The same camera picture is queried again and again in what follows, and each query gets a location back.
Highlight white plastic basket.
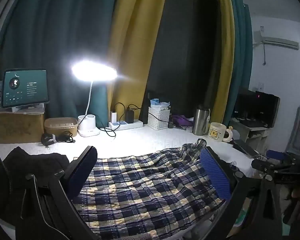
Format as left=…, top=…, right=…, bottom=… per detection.
left=148, top=106, right=171, bottom=130

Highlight dark flat device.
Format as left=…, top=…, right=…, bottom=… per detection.
left=232, top=139, right=262, bottom=159

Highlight dark window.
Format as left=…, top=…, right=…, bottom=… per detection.
left=140, top=0, right=222, bottom=125

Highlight yellow curtain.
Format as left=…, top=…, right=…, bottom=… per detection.
left=210, top=0, right=235, bottom=128
left=106, top=0, right=170, bottom=125

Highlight purple cloth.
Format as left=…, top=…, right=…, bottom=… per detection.
left=171, top=114, right=194, bottom=128

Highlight tan lidded food container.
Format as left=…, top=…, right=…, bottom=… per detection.
left=44, top=117, right=79, bottom=137

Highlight white tablet stand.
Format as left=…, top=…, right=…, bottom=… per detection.
left=11, top=104, right=46, bottom=115

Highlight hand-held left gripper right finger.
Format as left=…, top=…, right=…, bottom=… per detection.
left=180, top=146, right=283, bottom=240

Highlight white cartoon mug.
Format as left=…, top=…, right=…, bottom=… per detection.
left=208, top=122, right=234, bottom=143

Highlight white desk lamp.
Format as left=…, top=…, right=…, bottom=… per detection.
left=71, top=59, right=118, bottom=137

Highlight tablet with teal screen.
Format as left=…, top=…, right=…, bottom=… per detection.
left=1, top=69, right=50, bottom=109

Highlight white power strip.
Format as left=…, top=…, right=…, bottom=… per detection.
left=108, top=120, right=143, bottom=131

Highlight black monitor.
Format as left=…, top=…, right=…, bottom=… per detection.
left=234, top=87, right=280, bottom=128

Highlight black basket cable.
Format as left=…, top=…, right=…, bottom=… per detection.
left=147, top=112, right=175, bottom=128

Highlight steel tumbler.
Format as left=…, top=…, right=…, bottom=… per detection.
left=192, top=107, right=210, bottom=136

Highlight black garment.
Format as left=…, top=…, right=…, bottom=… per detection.
left=0, top=146, right=70, bottom=205

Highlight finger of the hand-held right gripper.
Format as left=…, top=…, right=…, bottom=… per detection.
left=251, top=159, right=300, bottom=172

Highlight cardboard box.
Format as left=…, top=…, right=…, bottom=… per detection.
left=0, top=111, right=45, bottom=144

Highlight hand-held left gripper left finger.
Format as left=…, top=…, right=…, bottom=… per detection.
left=15, top=145, right=98, bottom=240

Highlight white air conditioner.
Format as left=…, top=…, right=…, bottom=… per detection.
left=252, top=30, right=300, bottom=51

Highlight plaid pants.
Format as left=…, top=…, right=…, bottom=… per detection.
left=72, top=138, right=237, bottom=240

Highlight black lamp cable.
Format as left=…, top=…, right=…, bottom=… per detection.
left=96, top=126, right=118, bottom=138

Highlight grey side desk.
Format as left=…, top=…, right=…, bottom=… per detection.
left=231, top=117, right=274, bottom=153

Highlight blue tissue pack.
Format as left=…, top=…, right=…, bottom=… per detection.
left=150, top=98, right=170, bottom=109

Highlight black cable bundle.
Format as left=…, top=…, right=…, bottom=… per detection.
left=41, top=131, right=77, bottom=147

